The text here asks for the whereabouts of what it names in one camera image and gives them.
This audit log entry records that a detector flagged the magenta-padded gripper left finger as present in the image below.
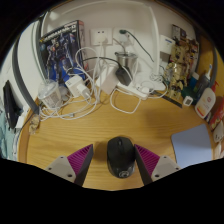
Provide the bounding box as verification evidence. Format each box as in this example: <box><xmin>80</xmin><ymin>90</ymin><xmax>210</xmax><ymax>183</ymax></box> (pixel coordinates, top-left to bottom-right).
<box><xmin>44</xmin><ymin>143</ymin><xmax>95</xmax><ymax>187</ymax></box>

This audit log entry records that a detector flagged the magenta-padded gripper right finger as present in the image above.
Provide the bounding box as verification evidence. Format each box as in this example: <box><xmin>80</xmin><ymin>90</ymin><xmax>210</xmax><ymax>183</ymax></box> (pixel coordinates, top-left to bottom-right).
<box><xmin>133</xmin><ymin>143</ymin><xmax>183</xmax><ymax>186</ymax></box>

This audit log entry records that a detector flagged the black computer mouse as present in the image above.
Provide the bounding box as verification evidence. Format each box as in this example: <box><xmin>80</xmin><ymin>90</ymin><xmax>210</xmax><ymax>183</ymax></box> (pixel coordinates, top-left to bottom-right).
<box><xmin>106</xmin><ymin>135</ymin><xmax>137</xmax><ymax>179</ymax></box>

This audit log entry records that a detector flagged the light blue mouse pad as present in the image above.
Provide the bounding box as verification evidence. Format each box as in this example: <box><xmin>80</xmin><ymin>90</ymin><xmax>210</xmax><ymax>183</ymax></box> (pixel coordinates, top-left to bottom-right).
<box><xmin>170</xmin><ymin>123</ymin><xmax>214</xmax><ymax>169</ymax></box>

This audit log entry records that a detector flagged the blue checked bedding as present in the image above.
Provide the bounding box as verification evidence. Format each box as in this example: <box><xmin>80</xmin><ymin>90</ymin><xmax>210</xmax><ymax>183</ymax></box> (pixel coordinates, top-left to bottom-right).
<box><xmin>0</xmin><ymin>108</ymin><xmax>18</xmax><ymax>161</ymax></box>

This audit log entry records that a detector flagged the black ruler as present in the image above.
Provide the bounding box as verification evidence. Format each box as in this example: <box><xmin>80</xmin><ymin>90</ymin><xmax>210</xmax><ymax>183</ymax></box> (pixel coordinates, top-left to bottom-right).
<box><xmin>153</xmin><ymin>89</ymin><xmax>184</xmax><ymax>109</ymax></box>

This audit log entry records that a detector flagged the clear plastic cup with lid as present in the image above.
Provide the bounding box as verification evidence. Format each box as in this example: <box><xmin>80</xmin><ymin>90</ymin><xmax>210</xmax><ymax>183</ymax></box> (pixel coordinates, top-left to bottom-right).
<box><xmin>37</xmin><ymin>79</ymin><xmax>64</xmax><ymax>109</ymax></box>

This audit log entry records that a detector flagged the white lotion bottle red cap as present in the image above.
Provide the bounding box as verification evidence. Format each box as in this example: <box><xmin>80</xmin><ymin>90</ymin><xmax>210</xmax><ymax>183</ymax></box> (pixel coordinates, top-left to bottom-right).
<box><xmin>194</xmin><ymin>81</ymin><xmax>218</xmax><ymax>120</ymax></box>

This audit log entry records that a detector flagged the dark green round tin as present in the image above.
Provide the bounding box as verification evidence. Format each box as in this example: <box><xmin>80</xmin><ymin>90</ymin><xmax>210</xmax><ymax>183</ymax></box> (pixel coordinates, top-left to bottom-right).
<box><xmin>181</xmin><ymin>84</ymin><xmax>198</xmax><ymax>101</ymax></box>

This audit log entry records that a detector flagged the white power strip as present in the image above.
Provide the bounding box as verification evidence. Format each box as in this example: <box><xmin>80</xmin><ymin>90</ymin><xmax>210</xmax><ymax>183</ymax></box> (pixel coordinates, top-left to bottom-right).
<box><xmin>116</xmin><ymin>81</ymin><xmax>150</xmax><ymax>100</ymax></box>

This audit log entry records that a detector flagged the black hanging bag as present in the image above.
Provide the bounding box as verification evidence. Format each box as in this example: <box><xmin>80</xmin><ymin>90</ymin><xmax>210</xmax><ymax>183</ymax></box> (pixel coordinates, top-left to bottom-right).
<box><xmin>2</xmin><ymin>79</ymin><xmax>21</xmax><ymax>130</ymax></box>

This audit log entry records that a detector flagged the small white charger block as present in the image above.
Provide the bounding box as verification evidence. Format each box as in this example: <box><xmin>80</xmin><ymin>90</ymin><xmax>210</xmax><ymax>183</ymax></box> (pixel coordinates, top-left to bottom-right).
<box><xmin>64</xmin><ymin>74</ymin><xmax>92</xmax><ymax>99</ymax></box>

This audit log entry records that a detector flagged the clear bottle with white nozzle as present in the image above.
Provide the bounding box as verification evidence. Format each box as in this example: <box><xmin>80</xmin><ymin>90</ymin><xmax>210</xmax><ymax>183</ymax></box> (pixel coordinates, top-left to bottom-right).
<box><xmin>194</xmin><ymin>63</ymin><xmax>214</xmax><ymax>101</ymax></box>

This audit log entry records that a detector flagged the large white power adapter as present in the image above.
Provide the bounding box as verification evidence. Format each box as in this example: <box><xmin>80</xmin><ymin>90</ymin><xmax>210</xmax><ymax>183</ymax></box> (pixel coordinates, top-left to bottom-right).
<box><xmin>99</xmin><ymin>64</ymin><xmax>121</xmax><ymax>96</ymax></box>

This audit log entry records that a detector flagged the black power adapter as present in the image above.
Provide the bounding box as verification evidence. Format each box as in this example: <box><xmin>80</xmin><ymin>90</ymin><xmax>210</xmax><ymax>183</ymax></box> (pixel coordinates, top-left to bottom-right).
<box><xmin>115</xmin><ymin>65</ymin><xmax>134</xmax><ymax>87</ymax></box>

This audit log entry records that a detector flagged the blue robot model kit box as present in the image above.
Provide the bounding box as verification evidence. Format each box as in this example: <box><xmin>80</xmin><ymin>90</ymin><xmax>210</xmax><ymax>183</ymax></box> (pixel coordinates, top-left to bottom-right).
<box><xmin>39</xmin><ymin>19</ymin><xmax>88</xmax><ymax>86</ymax></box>

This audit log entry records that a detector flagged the stainless steel cup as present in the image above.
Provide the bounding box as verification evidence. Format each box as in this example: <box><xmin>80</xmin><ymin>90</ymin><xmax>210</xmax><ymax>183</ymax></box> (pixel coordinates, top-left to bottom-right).
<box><xmin>114</xmin><ymin>50</ymin><xmax>139</xmax><ymax>73</ymax></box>

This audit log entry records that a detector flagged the printed figure box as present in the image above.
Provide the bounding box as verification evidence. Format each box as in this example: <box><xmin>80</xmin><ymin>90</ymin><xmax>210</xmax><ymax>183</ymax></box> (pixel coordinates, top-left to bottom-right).
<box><xmin>171</xmin><ymin>23</ymin><xmax>201</xmax><ymax>68</ymax></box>

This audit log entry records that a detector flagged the white cable tangle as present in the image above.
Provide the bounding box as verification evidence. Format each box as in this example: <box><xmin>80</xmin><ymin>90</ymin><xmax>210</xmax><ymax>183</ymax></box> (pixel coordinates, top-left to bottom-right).
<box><xmin>39</xmin><ymin>46</ymin><xmax>104</xmax><ymax>122</ymax></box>

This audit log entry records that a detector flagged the white looped cable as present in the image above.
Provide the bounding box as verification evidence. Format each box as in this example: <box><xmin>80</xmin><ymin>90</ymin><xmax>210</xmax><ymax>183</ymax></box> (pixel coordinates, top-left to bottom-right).
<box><xmin>109</xmin><ymin>87</ymin><xmax>144</xmax><ymax>115</ymax></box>

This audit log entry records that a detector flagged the grey metal frame post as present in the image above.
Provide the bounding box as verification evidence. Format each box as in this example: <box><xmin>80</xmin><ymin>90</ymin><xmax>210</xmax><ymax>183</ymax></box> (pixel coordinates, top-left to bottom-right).
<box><xmin>11</xmin><ymin>39</ymin><xmax>40</xmax><ymax>115</ymax></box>

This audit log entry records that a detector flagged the white wall box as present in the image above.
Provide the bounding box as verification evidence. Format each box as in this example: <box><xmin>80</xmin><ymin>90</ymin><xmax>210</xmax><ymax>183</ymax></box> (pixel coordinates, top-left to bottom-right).
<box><xmin>159</xmin><ymin>34</ymin><xmax>176</xmax><ymax>54</ymax></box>

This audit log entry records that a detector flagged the black cable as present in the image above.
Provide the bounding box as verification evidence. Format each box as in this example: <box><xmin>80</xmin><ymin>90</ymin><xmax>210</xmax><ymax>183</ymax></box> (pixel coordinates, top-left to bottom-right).
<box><xmin>119</xmin><ymin>29</ymin><xmax>155</xmax><ymax>63</ymax></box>

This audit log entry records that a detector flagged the white wall outlet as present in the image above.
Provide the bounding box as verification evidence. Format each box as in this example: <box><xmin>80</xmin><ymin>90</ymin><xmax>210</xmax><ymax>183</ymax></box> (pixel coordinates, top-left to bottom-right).
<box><xmin>89</xmin><ymin>27</ymin><xmax>114</xmax><ymax>47</ymax></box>
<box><xmin>112</xmin><ymin>27</ymin><xmax>135</xmax><ymax>46</ymax></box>

